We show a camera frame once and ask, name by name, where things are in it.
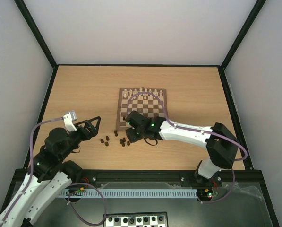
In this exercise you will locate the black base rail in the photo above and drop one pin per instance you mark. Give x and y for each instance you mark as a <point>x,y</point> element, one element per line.
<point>183,178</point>

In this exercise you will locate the grey slotted cable duct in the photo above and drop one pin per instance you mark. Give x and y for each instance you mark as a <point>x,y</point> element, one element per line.
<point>131,193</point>

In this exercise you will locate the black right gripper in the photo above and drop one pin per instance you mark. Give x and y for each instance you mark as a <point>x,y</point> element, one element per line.
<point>132,128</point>

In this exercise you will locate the black frame post back right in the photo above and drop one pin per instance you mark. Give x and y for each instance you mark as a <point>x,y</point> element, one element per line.
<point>243,31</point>

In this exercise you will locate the black frame post back left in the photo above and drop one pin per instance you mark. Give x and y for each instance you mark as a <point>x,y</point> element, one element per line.
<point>36,32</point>

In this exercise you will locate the black frame post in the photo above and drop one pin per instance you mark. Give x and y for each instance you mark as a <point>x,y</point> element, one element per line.
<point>243,31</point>
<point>36,32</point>

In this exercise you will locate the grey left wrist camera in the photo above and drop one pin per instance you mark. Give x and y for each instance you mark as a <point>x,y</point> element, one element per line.
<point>72,115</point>

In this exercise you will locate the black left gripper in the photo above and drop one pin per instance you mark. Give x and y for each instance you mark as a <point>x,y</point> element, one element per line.
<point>88,135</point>

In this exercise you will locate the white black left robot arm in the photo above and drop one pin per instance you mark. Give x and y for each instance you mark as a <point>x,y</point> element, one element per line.
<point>49,172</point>

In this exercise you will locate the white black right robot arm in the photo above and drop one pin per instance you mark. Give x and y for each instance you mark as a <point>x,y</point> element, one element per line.
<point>220,143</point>

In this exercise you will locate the wooden chess board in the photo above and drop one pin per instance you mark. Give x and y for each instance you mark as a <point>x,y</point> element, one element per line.
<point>143,101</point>

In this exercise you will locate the white chess piece back left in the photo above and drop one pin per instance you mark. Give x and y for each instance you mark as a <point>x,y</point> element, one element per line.
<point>125,93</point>

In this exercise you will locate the small printed chess board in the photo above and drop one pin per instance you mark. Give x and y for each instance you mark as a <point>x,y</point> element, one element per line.
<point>149,219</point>

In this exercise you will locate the dark chess piece table centre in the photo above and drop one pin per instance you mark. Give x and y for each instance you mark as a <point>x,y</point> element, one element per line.
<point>123,140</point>

